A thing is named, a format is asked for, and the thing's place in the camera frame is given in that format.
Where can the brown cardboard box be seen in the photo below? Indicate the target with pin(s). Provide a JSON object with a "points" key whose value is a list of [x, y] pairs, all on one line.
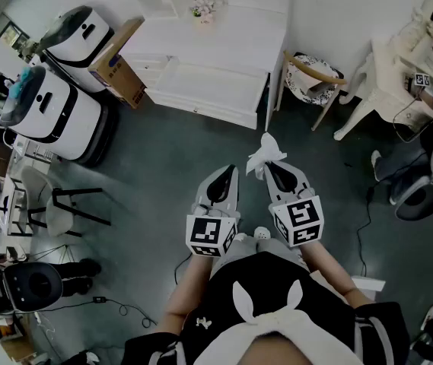
{"points": [[115, 68]]}

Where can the white desk drawer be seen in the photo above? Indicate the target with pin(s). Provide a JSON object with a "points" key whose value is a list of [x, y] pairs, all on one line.
{"points": [[208, 86]]}

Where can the person's right forearm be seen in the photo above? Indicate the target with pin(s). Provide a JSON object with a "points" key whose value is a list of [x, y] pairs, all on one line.
{"points": [[330, 268]]}

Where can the pink flowers in pot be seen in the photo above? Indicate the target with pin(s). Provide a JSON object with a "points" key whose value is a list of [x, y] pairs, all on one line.
{"points": [[204, 10]]}

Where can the wooden chair with patterned cushion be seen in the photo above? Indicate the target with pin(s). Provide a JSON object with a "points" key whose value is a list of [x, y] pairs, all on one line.
{"points": [[315, 78]]}

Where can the white desk with hutch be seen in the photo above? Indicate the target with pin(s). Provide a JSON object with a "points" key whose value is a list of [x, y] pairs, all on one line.
{"points": [[239, 40]]}

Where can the person's white shoe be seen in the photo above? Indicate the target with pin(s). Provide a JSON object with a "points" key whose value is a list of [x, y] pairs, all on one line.
{"points": [[262, 233], [240, 236]]}

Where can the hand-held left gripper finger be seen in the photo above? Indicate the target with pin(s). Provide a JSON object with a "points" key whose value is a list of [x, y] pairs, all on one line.
{"points": [[232, 200], [201, 192]]}

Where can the person's grey trousers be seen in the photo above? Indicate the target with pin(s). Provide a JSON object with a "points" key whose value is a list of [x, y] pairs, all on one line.
{"points": [[246, 253]]}

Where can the person's dark shirt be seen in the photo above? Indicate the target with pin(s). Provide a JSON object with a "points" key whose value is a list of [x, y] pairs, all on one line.
{"points": [[269, 280]]}

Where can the person's left forearm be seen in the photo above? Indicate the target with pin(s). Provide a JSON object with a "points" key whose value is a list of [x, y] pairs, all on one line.
{"points": [[187, 291]]}

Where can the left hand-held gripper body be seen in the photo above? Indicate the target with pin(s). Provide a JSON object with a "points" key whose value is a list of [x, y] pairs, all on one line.
{"points": [[202, 230]]}

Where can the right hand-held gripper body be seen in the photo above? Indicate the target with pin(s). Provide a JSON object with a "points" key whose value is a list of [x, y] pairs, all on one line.
{"points": [[301, 219]]}

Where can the white mobile robot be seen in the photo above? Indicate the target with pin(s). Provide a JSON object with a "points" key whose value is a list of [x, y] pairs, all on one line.
{"points": [[86, 44], [60, 116]]}

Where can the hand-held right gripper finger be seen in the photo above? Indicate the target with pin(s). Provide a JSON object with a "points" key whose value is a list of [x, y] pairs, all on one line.
{"points": [[275, 190], [298, 175]]}

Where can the white chair with black legs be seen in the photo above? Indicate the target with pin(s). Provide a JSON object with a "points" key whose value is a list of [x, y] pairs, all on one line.
{"points": [[58, 207]]}

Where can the clear plastic bag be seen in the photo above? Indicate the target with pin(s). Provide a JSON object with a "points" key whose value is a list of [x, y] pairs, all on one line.
{"points": [[267, 152]]}

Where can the white flat box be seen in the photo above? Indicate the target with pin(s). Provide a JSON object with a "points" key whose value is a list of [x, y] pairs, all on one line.
{"points": [[370, 283]]}

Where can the person's white right shoe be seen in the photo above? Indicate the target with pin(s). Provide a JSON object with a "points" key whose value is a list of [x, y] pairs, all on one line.
{"points": [[262, 233]]}

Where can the person's white left shoe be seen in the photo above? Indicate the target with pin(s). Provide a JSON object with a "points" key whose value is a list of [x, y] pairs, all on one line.
{"points": [[240, 236]]}

